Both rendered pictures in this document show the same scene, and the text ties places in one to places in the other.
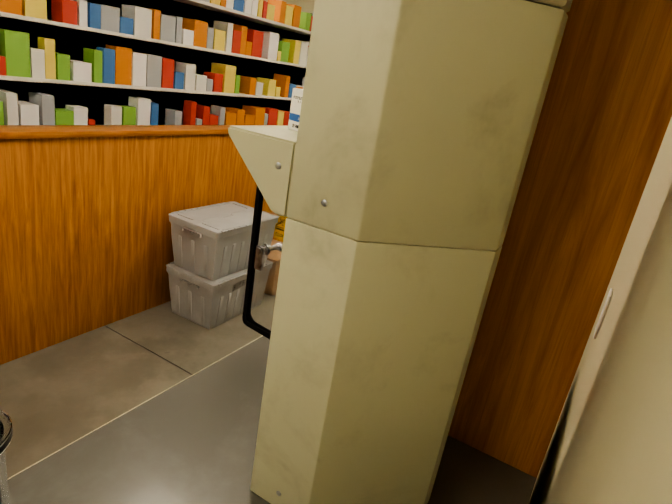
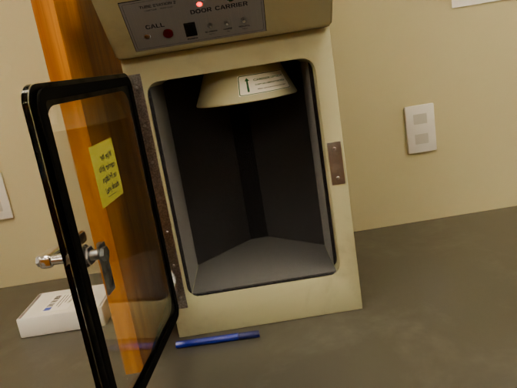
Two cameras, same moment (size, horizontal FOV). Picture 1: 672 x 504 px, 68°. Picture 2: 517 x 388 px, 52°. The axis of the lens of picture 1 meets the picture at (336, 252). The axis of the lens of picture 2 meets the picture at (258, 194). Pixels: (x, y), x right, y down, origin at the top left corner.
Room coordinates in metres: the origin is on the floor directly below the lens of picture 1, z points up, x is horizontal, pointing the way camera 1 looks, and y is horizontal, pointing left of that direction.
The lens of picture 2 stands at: (1.15, 0.75, 1.38)
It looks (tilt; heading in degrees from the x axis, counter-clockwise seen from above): 14 degrees down; 243
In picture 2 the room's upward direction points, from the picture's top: 9 degrees counter-clockwise
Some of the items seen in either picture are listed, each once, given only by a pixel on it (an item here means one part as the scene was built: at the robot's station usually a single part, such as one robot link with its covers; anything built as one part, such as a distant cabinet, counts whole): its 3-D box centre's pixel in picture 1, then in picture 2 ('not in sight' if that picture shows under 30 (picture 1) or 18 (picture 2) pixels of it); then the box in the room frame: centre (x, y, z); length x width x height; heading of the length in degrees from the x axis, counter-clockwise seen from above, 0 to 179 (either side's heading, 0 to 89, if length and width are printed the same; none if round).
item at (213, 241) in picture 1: (224, 239); not in sight; (3.03, 0.72, 0.49); 0.60 x 0.42 x 0.33; 153
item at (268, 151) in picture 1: (319, 163); (217, 5); (0.81, 0.05, 1.46); 0.32 x 0.11 x 0.10; 153
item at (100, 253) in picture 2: (260, 257); (101, 269); (1.06, 0.17, 1.18); 0.02 x 0.02 x 0.06; 56
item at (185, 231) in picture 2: not in sight; (246, 167); (0.73, -0.11, 1.19); 0.26 x 0.24 x 0.35; 153
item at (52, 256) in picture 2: not in sight; (74, 248); (1.08, 0.11, 1.20); 0.10 x 0.05 x 0.03; 56
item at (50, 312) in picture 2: not in sight; (69, 309); (1.06, -0.32, 0.96); 0.16 x 0.12 x 0.04; 152
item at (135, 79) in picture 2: not in sight; (156, 199); (0.92, -0.06, 1.19); 0.03 x 0.02 x 0.39; 153
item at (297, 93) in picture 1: (313, 112); not in sight; (0.78, 0.07, 1.54); 0.05 x 0.05 x 0.06; 49
